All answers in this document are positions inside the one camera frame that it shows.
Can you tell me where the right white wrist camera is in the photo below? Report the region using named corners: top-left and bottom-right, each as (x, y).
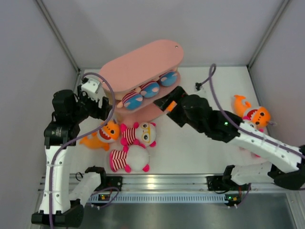
top-left (194, 83), bottom-right (205, 92)

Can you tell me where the orange shark plush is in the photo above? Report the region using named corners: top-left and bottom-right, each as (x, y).
top-left (233, 95), bottom-right (277, 128)
top-left (166, 101), bottom-right (177, 112)
top-left (79, 120), bottom-right (120, 151)

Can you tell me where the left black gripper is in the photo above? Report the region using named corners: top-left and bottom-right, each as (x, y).
top-left (71, 85), bottom-right (112, 124)

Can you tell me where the white glasses plush face up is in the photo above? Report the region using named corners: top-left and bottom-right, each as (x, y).
top-left (120, 122), bottom-right (157, 148)

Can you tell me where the aluminium front rail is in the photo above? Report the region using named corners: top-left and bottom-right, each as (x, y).
top-left (38, 173), bottom-right (297, 191)

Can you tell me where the boy doll plush large head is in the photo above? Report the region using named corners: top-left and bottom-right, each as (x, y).
top-left (116, 91), bottom-right (143, 110)

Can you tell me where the white slotted cable duct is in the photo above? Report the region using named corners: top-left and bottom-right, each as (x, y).
top-left (88, 193), bottom-right (228, 204)

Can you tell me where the white plush face down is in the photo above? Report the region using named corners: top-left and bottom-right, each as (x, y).
top-left (109, 145), bottom-right (150, 173)

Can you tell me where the white glasses plush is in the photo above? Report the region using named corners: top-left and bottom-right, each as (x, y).
top-left (239, 116), bottom-right (265, 158)

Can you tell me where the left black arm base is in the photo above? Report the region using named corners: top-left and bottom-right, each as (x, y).
top-left (85, 166), bottom-right (122, 191)

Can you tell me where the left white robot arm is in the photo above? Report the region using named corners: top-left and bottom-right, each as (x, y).
top-left (31, 90), bottom-right (114, 229)

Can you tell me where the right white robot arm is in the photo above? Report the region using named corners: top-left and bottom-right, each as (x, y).
top-left (153, 86), bottom-right (305, 190)

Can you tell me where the boy doll plush shelf right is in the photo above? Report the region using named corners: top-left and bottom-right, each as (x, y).
top-left (158, 71), bottom-right (178, 87)

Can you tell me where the pink three-tier shelf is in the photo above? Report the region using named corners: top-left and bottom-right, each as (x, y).
top-left (99, 40), bottom-right (184, 125)

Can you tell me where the orange shark plush in shelf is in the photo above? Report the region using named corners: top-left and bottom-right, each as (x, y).
top-left (166, 101), bottom-right (177, 112)

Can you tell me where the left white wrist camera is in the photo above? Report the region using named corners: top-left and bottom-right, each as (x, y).
top-left (81, 78), bottom-right (101, 101)

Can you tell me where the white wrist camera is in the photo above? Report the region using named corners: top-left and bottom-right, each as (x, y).
top-left (194, 83), bottom-right (205, 92)
top-left (81, 78), bottom-right (101, 101)

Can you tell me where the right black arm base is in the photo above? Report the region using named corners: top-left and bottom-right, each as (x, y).
top-left (206, 165), bottom-right (249, 194)

